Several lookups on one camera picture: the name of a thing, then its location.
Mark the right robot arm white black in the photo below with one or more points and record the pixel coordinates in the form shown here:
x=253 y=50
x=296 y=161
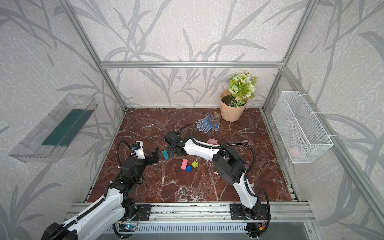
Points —
x=231 y=167

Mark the green circuit board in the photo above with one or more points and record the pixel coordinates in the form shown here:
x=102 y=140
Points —
x=127 y=227

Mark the green artificial plant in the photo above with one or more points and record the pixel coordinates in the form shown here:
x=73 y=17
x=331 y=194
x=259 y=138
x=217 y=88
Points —
x=242 y=87

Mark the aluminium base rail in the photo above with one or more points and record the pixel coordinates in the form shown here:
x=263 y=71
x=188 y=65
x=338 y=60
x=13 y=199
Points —
x=218 y=212

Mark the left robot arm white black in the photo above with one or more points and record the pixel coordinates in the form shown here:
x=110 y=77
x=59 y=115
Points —
x=115 y=204

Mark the pink block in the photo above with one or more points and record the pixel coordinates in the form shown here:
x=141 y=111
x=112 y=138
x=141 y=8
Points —
x=212 y=141
x=184 y=164

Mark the clear plastic tray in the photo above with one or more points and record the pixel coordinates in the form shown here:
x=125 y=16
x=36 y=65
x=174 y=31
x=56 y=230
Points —
x=48 y=141

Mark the green block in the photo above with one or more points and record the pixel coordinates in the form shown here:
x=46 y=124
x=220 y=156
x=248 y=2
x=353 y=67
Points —
x=194 y=164

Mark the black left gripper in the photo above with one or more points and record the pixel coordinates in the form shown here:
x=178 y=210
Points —
x=148 y=159

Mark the blue dotted work glove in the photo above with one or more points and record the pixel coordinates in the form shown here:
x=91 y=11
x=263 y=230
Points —
x=204 y=125

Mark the grey slotted scoop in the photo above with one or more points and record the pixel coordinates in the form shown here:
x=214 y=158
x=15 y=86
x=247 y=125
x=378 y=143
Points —
x=215 y=119

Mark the teal block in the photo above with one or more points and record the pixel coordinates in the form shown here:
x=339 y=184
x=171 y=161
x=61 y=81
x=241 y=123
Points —
x=165 y=154

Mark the beige flower pot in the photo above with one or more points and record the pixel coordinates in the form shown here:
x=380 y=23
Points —
x=228 y=113

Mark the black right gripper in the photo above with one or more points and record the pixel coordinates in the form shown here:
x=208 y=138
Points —
x=174 y=149

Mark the white wire basket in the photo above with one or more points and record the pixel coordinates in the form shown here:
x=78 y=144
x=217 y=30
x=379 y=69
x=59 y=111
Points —
x=303 y=135

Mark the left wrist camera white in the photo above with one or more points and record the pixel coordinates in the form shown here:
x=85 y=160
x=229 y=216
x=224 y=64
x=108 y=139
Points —
x=137 y=150

